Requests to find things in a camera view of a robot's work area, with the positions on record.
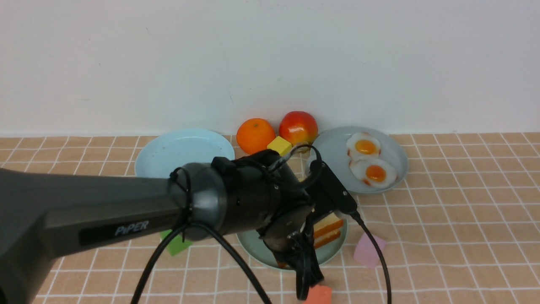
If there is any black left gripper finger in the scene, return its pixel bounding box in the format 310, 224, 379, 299
291, 233, 324, 301

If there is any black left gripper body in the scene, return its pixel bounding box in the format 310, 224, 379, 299
211, 150, 357, 253

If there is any toast slice top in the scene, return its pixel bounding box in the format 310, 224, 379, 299
313, 213, 343, 239

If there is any toast slice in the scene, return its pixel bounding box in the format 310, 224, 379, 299
313, 213, 343, 239
314, 229, 346, 263

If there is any toast slice bottom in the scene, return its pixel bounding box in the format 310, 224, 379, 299
314, 229, 346, 263

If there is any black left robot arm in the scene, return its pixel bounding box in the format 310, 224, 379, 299
1, 150, 359, 304

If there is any orange-red foam cube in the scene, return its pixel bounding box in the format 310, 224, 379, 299
304, 285, 332, 304

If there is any yellow foam cube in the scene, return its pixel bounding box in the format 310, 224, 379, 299
267, 136, 292, 157

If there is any green round plate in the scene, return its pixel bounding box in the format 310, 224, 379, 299
236, 224, 348, 272

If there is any pink foam cube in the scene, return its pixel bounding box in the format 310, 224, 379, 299
353, 232, 380, 269

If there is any orange fruit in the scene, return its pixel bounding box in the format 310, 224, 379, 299
236, 118, 276, 155

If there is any red yellow apple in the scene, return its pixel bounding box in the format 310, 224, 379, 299
278, 111, 319, 146

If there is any grey round plate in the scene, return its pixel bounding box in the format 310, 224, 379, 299
313, 126, 409, 194

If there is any green foam cube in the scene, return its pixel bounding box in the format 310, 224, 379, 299
166, 233, 193, 256

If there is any fried egg back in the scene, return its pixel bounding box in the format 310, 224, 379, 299
346, 132, 382, 160

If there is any fried egg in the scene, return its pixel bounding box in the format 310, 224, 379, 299
348, 157, 398, 189
346, 132, 382, 160

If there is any fried egg front right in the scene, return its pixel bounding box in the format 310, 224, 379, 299
348, 157, 398, 189

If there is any light blue round plate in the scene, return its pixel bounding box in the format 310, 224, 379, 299
134, 128, 235, 178

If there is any beige checkered tablecloth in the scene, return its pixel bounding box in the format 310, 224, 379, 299
0, 133, 540, 304

